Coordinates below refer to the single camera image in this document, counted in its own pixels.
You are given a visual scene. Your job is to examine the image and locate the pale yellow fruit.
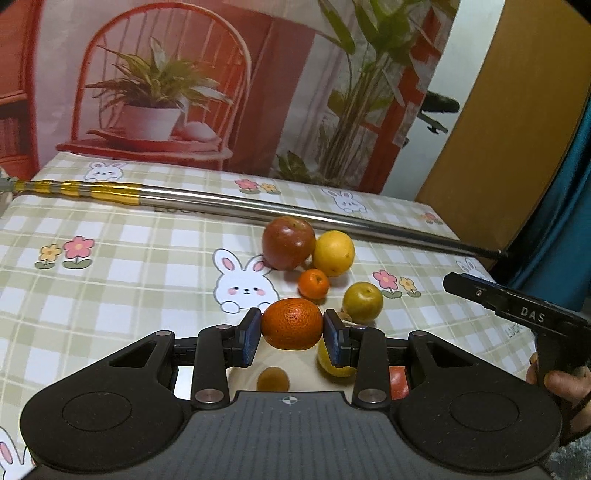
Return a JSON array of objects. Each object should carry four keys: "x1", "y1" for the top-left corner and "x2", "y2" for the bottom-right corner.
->
[{"x1": 316, "y1": 339, "x2": 358, "y2": 378}]

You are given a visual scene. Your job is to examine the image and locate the checked bunny print tablecloth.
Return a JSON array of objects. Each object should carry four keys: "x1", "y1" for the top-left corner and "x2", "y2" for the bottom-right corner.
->
[{"x1": 0, "y1": 150, "x2": 550, "y2": 480}]

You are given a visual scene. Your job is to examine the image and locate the printed room scene backdrop cloth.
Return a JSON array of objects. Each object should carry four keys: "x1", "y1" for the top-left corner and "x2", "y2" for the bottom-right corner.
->
[{"x1": 0, "y1": 0, "x2": 462, "y2": 195}]

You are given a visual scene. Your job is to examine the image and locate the yellow citrus fruit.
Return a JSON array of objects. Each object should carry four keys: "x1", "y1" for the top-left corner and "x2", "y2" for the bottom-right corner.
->
[{"x1": 312, "y1": 231, "x2": 356, "y2": 278}]

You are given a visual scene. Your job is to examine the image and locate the red fruit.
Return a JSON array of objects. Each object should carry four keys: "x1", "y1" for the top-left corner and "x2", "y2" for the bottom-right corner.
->
[{"x1": 389, "y1": 366, "x2": 409, "y2": 398}]

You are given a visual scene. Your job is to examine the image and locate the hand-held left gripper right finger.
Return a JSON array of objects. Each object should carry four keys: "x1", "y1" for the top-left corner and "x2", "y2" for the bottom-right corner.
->
[{"x1": 323, "y1": 309, "x2": 467, "y2": 410}]

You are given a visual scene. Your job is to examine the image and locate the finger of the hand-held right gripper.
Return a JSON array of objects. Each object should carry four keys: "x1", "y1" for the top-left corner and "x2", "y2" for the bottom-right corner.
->
[{"x1": 442, "y1": 272, "x2": 509, "y2": 315}]

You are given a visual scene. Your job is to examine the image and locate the red apple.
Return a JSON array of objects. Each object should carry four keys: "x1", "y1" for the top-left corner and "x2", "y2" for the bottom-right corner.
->
[{"x1": 262, "y1": 216, "x2": 317, "y2": 271}]

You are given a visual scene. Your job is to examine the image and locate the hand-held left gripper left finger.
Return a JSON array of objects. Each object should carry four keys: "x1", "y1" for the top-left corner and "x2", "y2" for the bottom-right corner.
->
[{"x1": 99, "y1": 308, "x2": 262, "y2": 411}]

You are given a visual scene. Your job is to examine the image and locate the small brown fruit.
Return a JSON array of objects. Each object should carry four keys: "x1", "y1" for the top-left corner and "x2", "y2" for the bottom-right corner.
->
[{"x1": 257, "y1": 366, "x2": 291, "y2": 392}]

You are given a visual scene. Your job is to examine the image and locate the green yellow round fruit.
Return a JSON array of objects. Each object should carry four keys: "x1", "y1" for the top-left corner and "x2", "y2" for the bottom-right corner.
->
[{"x1": 342, "y1": 281, "x2": 384, "y2": 323}]

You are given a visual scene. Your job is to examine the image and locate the metal rod with gold stripes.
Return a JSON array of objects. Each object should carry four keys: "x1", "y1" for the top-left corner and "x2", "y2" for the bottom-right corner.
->
[{"x1": 0, "y1": 178, "x2": 511, "y2": 259}]

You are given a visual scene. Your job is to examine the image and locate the large orange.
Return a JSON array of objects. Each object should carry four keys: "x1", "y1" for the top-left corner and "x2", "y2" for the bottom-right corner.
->
[{"x1": 261, "y1": 298, "x2": 324, "y2": 350}]

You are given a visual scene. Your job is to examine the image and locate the person's right hand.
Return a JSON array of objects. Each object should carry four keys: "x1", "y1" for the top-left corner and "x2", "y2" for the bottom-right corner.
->
[{"x1": 526, "y1": 353, "x2": 591, "y2": 410}]

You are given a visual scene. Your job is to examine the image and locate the black chair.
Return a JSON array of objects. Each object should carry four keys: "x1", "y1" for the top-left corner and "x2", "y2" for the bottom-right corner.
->
[{"x1": 418, "y1": 90, "x2": 461, "y2": 148}]

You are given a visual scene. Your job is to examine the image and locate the small tangerine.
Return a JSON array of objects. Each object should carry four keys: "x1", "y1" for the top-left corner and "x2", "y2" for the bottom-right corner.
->
[{"x1": 298, "y1": 268, "x2": 330, "y2": 300}]

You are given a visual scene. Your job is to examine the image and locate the teal curtain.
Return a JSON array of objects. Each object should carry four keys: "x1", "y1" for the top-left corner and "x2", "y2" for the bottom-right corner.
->
[{"x1": 501, "y1": 124, "x2": 591, "y2": 319}]

